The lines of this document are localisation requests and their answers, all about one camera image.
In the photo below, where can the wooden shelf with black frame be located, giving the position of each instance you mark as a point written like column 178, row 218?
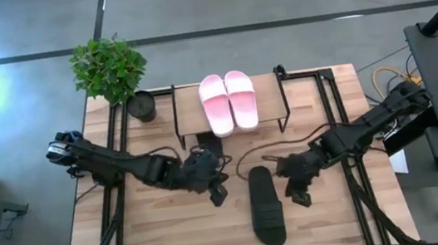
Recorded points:
column 188, row 109

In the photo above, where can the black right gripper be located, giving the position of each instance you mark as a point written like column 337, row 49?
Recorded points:
column 310, row 163

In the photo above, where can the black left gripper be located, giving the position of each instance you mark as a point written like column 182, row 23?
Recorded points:
column 198, row 173

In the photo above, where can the white paper sheet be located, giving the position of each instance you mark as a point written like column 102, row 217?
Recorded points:
column 399, row 163

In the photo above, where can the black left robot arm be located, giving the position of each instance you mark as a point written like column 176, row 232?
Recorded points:
column 115, row 164

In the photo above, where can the green leafy plant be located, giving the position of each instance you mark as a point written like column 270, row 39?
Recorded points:
column 108, row 69

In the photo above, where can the black plant pot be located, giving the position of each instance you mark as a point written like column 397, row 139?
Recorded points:
column 141, row 107

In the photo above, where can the black rubber slide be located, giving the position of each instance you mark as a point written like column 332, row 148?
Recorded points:
column 267, row 217

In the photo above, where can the pink rubber slide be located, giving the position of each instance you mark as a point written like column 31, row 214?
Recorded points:
column 242, row 103
column 216, row 110

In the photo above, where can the black metal rig frame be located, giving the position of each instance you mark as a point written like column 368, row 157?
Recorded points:
column 309, row 73

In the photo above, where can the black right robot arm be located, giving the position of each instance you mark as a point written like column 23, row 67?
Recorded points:
column 369, row 120

